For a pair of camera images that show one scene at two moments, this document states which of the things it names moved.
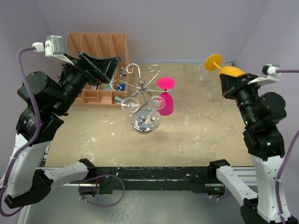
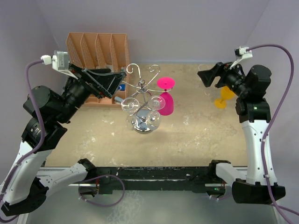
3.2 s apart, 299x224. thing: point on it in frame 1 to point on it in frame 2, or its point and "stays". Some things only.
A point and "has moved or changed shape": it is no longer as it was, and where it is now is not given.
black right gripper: [229, 82] to [220, 69]
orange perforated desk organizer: [108, 94] stays
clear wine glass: [212, 85] stays
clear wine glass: [130, 106] stays
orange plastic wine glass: [214, 61] has moved or changed shape
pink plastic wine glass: [166, 83] stays
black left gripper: [102, 69] to [99, 82]
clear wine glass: [153, 120] stays
